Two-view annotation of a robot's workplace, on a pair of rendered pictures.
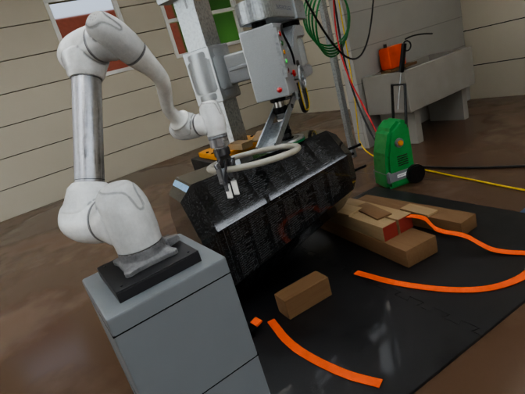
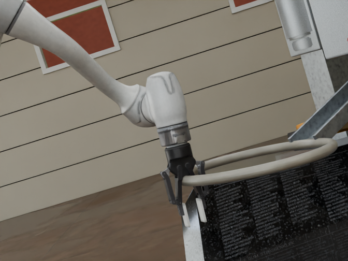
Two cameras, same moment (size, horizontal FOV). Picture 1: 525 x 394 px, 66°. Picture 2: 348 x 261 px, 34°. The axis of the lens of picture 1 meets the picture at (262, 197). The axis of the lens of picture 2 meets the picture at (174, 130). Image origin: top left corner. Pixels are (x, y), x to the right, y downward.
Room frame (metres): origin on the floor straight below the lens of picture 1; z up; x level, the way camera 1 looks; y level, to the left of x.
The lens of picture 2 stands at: (0.50, -0.79, 1.21)
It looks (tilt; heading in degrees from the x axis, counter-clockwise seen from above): 5 degrees down; 34
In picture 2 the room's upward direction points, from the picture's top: 17 degrees counter-clockwise
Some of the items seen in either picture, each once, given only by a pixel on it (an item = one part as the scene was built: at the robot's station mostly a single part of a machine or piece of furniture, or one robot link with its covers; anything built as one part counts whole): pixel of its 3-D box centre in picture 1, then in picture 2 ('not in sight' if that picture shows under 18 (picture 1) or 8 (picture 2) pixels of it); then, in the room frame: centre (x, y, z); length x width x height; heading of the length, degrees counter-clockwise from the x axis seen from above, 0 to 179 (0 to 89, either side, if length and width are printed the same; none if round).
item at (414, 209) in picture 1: (418, 209); not in sight; (2.57, -1.02, 0.12); 0.25 x 0.10 x 0.01; 23
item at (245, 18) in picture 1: (273, 16); not in sight; (2.93, -0.40, 1.61); 0.96 x 0.25 x 0.17; 157
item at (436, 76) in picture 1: (422, 97); not in sight; (5.00, -2.25, 0.43); 1.30 x 0.62 x 0.86; 119
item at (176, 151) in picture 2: (223, 157); (180, 160); (1.83, 0.12, 0.99); 0.08 x 0.07 x 0.09; 143
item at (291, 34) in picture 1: (287, 62); not in sight; (2.97, -0.43, 1.30); 0.74 x 0.23 x 0.49; 157
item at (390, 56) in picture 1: (394, 55); not in sight; (5.12, -2.05, 0.99); 0.50 x 0.22 x 0.33; 119
